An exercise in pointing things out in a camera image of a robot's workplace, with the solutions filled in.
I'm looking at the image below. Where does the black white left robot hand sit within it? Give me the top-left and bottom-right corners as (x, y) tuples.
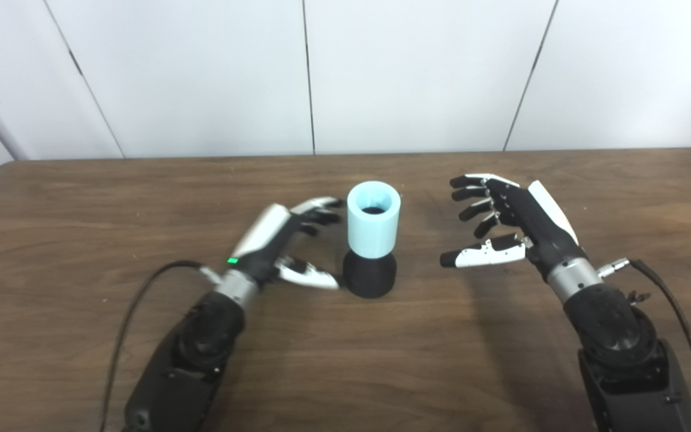
(226, 196), (346, 292)

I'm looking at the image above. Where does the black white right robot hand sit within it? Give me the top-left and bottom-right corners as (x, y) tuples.
(440, 173), (589, 283)

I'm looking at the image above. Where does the light blue cup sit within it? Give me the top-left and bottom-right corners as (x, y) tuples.
(347, 180), (402, 260)

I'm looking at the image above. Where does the black funnel-shaped nozzle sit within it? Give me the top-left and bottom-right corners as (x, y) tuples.
(343, 249), (398, 299)

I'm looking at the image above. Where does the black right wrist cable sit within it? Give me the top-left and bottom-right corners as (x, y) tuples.
(597, 257), (691, 432)

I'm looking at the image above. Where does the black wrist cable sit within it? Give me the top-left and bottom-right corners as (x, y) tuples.
(597, 257), (691, 432)
(100, 260), (223, 432)

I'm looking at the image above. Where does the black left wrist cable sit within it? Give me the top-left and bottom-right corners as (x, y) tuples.
(100, 260), (223, 432)

